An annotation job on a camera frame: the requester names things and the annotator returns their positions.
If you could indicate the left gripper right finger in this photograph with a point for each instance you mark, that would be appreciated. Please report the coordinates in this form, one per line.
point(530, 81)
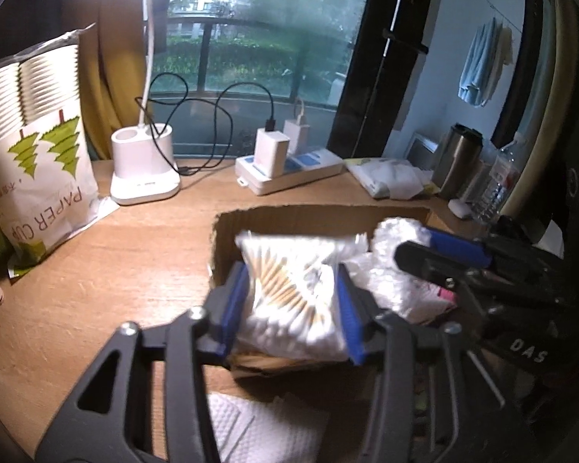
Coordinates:
point(435, 399)

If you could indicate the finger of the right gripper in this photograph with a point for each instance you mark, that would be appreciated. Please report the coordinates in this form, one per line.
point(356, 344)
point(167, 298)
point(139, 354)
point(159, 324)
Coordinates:
point(464, 251)
point(430, 266)

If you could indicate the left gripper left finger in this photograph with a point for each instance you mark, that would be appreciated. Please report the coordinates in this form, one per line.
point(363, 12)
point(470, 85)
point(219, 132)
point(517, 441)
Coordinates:
point(107, 415)

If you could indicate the white cloth towel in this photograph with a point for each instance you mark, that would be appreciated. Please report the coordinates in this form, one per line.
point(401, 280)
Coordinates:
point(413, 299)

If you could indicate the cotton swab bag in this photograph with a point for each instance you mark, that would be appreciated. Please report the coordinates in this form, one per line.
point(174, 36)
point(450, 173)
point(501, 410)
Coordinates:
point(291, 310)

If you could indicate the white earbuds case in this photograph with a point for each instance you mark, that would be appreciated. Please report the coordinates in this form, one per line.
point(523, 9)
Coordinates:
point(460, 209)

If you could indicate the clear water bottle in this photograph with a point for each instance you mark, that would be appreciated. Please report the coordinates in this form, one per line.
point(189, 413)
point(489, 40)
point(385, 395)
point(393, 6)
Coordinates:
point(501, 178)

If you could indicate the steel travel mug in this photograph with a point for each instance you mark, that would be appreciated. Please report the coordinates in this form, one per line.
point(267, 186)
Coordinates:
point(454, 159)

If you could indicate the cardboard box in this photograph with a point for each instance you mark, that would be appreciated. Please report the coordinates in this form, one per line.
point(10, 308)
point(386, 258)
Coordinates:
point(304, 220)

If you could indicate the wet wipes pack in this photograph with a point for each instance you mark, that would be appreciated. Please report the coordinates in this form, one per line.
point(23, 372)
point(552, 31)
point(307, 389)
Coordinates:
point(397, 179)

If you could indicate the white folded tissue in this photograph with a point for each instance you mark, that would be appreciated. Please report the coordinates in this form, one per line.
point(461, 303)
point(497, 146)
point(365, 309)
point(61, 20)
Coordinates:
point(282, 430)

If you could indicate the hanging blue towel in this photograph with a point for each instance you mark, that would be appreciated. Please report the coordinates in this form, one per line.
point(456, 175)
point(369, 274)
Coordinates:
point(490, 51)

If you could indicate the white power strip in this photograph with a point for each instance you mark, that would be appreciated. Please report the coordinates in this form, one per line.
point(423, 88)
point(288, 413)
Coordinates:
point(318, 164)

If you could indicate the paper cup bag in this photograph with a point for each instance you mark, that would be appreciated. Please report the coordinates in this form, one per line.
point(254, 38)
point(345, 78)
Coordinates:
point(48, 191)

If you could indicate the white charger with black cable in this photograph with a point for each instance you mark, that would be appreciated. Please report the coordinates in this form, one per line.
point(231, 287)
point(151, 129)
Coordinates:
point(270, 149)

